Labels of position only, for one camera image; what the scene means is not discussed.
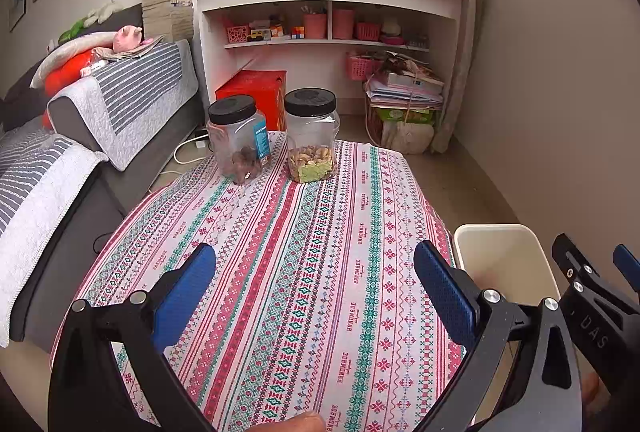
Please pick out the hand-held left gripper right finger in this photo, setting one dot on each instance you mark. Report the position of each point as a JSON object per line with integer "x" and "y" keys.
{"x": 445, "y": 292}

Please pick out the striped grey seat cover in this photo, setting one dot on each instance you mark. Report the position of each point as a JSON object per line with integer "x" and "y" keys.
{"x": 35, "y": 202}

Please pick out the large pink basket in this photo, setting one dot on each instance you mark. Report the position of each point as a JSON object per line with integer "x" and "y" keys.
{"x": 362, "y": 67}

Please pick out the beige curtain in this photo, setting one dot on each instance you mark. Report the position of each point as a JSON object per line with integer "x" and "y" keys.
{"x": 460, "y": 37}

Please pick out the pink dish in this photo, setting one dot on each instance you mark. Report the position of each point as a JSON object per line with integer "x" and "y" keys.
{"x": 394, "y": 40}

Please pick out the orange pillow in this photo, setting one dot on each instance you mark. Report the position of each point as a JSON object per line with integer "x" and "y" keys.
{"x": 65, "y": 74}

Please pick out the loose papers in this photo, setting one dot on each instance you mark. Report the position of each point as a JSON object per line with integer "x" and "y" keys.
{"x": 120, "y": 53}

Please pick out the green and white plush toy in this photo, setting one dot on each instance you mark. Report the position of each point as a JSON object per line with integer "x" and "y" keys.
{"x": 95, "y": 14}

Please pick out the patterned red green tablecloth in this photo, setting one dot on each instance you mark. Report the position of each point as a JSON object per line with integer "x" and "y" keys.
{"x": 300, "y": 262}

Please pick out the tied stack of papers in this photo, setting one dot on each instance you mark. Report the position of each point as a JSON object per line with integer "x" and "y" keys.
{"x": 405, "y": 87}

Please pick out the yellow toy car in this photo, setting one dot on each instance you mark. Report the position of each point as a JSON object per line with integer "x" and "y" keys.
{"x": 256, "y": 36}

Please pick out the white pillow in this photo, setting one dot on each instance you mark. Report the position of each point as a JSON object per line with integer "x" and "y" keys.
{"x": 60, "y": 57}

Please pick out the green cardboard box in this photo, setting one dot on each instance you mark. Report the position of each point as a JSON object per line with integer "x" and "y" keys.
{"x": 405, "y": 115}

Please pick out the clear jar with blue label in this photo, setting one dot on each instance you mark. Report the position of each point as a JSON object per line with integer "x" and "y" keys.
{"x": 237, "y": 137}

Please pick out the small pink basket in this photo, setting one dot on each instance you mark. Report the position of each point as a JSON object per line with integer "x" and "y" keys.
{"x": 369, "y": 31}

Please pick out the small plush toy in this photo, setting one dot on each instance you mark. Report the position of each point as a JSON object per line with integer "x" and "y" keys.
{"x": 392, "y": 28}

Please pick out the pink cup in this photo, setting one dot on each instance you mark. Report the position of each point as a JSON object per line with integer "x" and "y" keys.
{"x": 344, "y": 24}
{"x": 315, "y": 26}

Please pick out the red lattice basket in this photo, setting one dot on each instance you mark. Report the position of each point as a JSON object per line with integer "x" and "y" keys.
{"x": 237, "y": 34}

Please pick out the tall stack of books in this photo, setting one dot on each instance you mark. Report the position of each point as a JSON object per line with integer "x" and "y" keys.
{"x": 167, "y": 12}

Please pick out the puzzle cube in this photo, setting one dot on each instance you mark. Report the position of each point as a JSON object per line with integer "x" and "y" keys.
{"x": 298, "y": 31}
{"x": 277, "y": 32}

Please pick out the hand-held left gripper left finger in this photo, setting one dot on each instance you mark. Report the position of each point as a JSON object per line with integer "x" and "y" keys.
{"x": 182, "y": 292}

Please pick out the striped grey armrest cover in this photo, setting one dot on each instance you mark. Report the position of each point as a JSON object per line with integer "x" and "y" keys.
{"x": 135, "y": 97}

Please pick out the person's bare leg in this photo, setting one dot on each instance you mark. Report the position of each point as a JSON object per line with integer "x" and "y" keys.
{"x": 287, "y": 423}

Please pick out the person's right hand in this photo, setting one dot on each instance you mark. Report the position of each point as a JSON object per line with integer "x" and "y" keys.
{"x": 596, "y": 394}

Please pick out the grey sofa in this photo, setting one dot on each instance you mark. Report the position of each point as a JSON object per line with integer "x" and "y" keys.
{"x": 65, "y": 232}

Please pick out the pink plush toy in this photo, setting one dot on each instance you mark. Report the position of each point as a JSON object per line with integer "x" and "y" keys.
{"x": 126, "y": 38}

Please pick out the white plastic bag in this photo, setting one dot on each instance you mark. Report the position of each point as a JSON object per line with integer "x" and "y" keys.
{"x": 410, "y": 137}

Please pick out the red cardboard box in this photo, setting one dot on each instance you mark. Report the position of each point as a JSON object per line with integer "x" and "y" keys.
{"x": 250, "y": 89}

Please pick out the clear jar with mixed nuts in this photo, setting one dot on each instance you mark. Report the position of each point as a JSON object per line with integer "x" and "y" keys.
{"x": 312, "y": 137}

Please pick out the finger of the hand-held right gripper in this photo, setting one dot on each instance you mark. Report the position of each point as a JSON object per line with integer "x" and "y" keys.
{"x": 629, "y": 262}
{"x": 595, "y": 312}

